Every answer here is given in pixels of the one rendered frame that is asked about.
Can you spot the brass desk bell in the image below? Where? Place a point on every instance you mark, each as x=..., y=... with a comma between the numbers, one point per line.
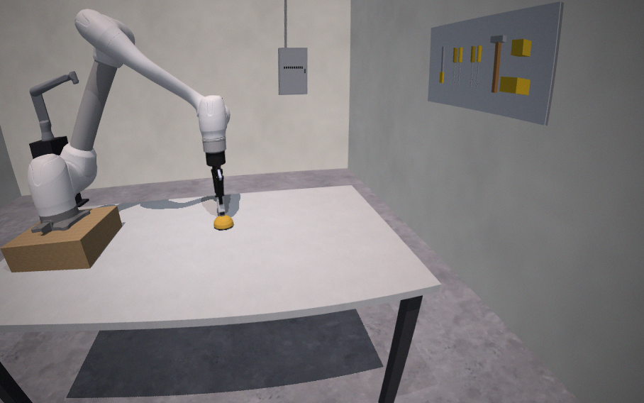
x=223, y=222

